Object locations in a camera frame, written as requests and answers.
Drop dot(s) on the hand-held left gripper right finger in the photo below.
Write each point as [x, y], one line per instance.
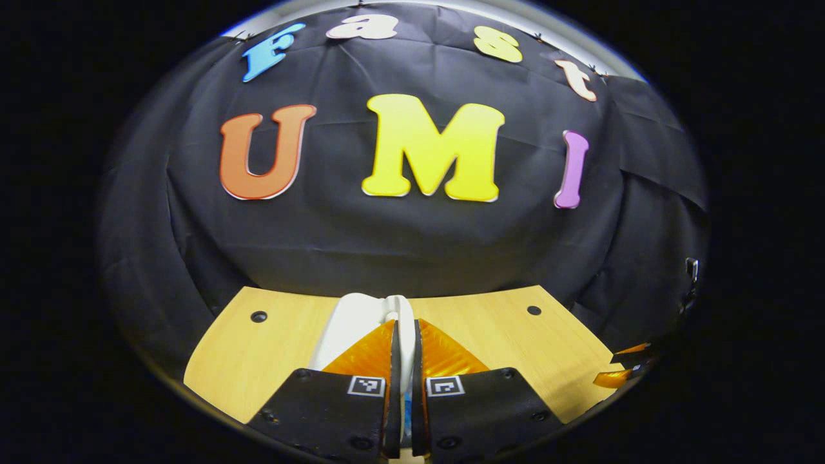
[417, 425]

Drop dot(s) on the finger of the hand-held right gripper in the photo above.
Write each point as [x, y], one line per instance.
[630, 354]
[615, 378]

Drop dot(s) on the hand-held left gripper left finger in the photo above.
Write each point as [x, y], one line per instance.
[392, 425]

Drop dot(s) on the white suitcase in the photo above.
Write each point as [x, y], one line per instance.
[351, 322]

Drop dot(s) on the black backdrop cloth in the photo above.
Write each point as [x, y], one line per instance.
[412, 245]

